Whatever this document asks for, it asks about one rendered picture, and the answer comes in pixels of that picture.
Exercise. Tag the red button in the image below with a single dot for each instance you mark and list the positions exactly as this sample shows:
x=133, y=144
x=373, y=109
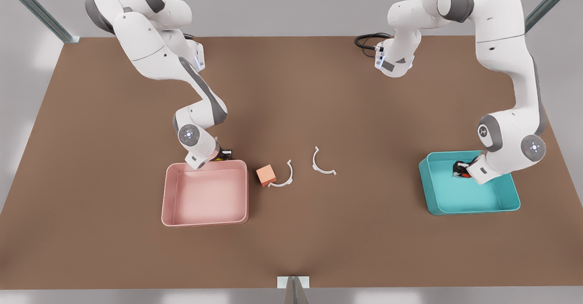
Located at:
x=464, y=174

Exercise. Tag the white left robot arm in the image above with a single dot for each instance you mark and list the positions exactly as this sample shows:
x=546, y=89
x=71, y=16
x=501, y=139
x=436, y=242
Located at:
x=501, y=44

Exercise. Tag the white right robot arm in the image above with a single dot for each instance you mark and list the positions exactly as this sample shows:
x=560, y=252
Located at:
x=150, y=44

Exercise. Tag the blue storage box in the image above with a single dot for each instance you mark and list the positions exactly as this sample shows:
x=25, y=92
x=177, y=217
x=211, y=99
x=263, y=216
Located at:
x=464, y=195

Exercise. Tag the pink storage box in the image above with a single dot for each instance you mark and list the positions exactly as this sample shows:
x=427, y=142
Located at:
x=205, y=195

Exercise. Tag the orange cube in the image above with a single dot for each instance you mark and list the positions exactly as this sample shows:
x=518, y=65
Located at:
x=266, y=175

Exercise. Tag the white curved clip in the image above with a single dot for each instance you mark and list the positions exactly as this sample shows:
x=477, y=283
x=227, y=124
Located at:
x=288, y=176
x=315, y=163

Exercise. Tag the silver frame post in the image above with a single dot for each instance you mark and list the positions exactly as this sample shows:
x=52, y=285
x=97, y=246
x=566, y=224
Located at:
x=549, y=1
x=294, y=290
x=36, y=10

